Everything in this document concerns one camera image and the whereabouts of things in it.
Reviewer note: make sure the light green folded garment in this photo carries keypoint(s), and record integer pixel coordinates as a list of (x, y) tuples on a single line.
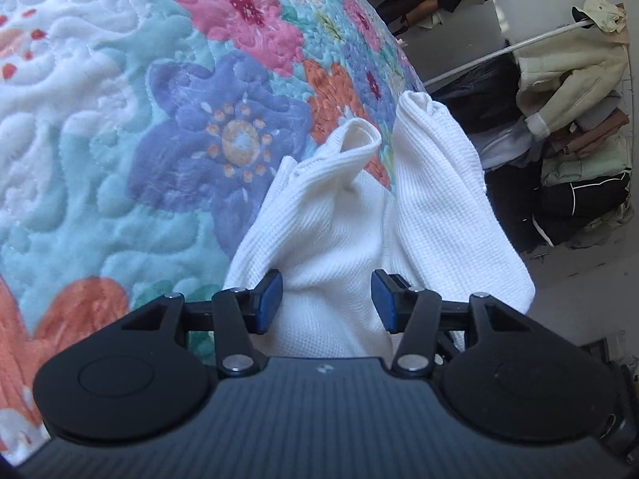
[(611, 158)]

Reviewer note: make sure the floral quilted bedspread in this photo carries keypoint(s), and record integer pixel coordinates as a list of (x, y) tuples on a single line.
[(138, 140)]

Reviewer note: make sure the cream fleece jacket hanging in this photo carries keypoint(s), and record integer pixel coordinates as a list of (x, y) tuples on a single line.
[(564, 76)]

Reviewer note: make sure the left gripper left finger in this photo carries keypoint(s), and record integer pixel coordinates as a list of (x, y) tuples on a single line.
[(238, 313)]

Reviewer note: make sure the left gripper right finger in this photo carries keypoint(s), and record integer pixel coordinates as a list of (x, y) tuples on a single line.
[(414, 315)]

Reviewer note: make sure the white clothes rail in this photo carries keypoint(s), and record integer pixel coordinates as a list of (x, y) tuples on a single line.
[(507, 50)]

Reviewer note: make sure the black jacket white piping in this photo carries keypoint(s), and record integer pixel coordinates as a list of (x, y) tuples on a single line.
[(560, 211)]

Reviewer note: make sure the white waffle robe green trim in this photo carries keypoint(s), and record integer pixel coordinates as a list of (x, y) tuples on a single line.
[(326, 225)]

